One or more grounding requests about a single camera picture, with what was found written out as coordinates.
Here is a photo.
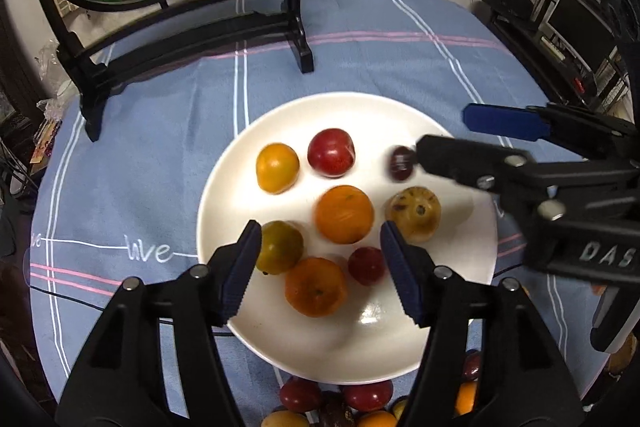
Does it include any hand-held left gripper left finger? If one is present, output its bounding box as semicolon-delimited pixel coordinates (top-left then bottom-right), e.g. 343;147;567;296
57;220;263;427

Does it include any white plate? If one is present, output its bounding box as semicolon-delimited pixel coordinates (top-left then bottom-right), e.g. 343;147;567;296
196;92;498;383

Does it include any computer monitor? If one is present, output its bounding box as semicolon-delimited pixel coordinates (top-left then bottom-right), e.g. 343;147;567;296
545;0;618;72

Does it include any red plum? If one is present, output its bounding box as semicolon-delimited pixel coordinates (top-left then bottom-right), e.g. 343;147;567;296
348;247;387;286
342;379;394;412
307;128;357;178
279;377;321;412

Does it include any spotted yellow passion fruit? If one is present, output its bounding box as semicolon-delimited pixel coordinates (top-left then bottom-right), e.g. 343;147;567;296
385;187;442;243

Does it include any black media stand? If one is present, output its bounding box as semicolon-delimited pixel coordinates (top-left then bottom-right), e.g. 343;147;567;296
477;0;626;118

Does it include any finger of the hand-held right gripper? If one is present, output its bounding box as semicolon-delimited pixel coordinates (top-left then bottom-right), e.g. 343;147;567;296
462;103;640;158
416;134;591;220

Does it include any black hat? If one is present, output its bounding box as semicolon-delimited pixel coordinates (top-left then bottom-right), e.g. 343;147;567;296
492;0;538;20

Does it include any blue plaid tablecloth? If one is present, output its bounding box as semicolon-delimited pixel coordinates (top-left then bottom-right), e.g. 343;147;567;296
27;0;621;427

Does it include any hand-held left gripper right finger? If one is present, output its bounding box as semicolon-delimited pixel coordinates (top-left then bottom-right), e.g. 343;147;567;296
380;222;586;427

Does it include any orange tangerine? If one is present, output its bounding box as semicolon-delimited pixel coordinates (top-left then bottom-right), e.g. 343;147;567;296
285;257;348;319
315;185;375;244
455;381;478;415
357;409;398;427

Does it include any yellow orange plum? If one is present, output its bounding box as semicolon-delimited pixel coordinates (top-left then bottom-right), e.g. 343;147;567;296
256;143;301;194

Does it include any person's right hand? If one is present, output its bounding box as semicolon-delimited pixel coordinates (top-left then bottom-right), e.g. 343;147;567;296
607;332;640;375

